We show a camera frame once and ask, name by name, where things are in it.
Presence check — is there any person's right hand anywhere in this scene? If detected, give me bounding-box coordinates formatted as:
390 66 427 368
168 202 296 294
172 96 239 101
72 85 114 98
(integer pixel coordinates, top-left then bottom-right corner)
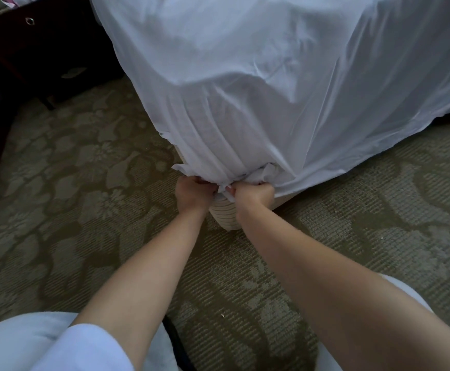
230 180 277 226

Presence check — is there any person's left hand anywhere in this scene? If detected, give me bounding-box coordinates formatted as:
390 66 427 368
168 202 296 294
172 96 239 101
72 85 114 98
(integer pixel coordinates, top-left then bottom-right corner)
174 174 220 218

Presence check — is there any white bed sheet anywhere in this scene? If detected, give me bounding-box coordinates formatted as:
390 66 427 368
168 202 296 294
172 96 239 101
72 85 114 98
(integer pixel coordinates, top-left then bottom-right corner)
88 0 450 207

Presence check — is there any person's left forearm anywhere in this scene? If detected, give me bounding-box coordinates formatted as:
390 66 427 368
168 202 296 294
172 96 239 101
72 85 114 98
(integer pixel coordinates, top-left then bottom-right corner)
72 208 210 371

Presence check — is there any person's right forearm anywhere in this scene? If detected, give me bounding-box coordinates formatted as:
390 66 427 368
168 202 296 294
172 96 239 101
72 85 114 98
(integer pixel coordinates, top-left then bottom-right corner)
236 205 450 371

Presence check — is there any person's black left shoe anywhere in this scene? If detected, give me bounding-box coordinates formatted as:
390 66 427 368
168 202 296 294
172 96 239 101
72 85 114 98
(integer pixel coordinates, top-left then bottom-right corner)
161 315 197 371

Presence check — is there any person's white shirt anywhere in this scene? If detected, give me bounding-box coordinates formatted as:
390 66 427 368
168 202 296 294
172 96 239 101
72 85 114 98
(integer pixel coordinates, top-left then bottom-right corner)
28 324 136 371

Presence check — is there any white paper under nightstand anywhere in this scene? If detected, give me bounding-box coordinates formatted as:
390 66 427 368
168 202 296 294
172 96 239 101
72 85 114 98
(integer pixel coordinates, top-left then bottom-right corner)
59 66 89 80

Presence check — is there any dark wooden nightstand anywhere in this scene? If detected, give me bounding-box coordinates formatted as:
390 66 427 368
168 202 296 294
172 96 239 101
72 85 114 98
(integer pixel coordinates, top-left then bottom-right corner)
0 0 125 113

